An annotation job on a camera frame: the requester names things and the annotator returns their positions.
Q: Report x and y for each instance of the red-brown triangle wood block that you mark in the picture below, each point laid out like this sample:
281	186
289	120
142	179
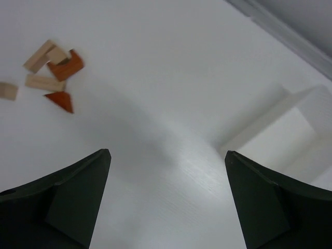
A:
61	99

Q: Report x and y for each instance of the long light wood block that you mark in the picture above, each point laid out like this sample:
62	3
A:
39	58

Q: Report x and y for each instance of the white perforated box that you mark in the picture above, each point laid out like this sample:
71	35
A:
292	137

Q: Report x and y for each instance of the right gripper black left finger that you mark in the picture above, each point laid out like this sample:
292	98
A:
58	210

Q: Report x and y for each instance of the engraved light wood block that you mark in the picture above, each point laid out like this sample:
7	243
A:
44	83

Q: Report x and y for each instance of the short light wood block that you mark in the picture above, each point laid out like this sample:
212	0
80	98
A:
56	55

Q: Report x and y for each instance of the aluminium table frame rail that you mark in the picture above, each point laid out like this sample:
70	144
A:
303	26

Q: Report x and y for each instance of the small light wood cube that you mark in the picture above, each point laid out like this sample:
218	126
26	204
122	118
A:
8	91

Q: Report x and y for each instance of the red-brown arch wood block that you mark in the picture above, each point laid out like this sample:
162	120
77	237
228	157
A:
63	71

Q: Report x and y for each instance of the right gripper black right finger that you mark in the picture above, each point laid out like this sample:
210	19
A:
275	210

